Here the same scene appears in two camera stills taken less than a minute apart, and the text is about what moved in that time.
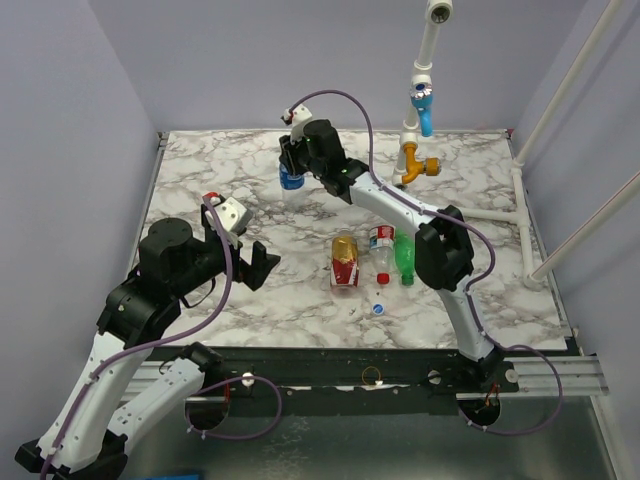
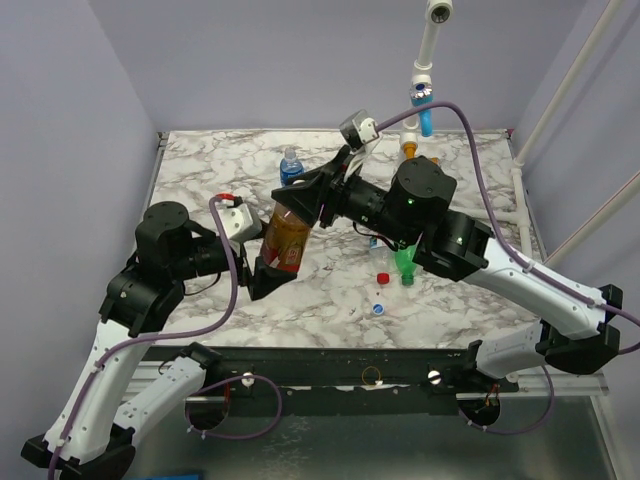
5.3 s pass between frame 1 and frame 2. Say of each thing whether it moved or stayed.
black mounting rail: stayed
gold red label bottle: moved
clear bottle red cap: stayed
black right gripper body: moved
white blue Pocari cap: stayed
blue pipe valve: stayed
